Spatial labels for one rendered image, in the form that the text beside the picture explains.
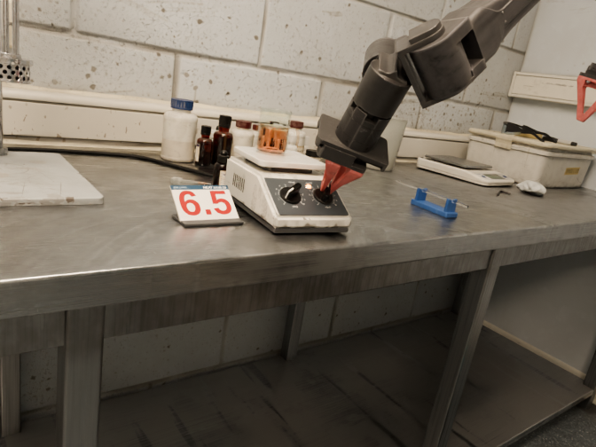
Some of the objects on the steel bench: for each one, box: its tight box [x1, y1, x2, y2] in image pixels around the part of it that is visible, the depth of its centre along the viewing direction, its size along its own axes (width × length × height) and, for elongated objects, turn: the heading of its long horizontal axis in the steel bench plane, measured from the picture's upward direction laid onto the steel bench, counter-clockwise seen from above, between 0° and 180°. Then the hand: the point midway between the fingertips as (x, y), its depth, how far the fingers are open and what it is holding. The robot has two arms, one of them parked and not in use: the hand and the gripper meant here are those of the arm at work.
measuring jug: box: [366, 116, 408, 171], centre depth 142 cm, size 18×13×15 cm
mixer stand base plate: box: [0, 151, 104, 207], centre depth 73 cm, size 30×20×1 cm, turn 8°
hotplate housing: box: [224, 156, 352, 233], centre depth 77 cm, size 22×13×8 cm, turn 0°
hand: (327, 186), depth 72 cm, fingers closed, pressing on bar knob
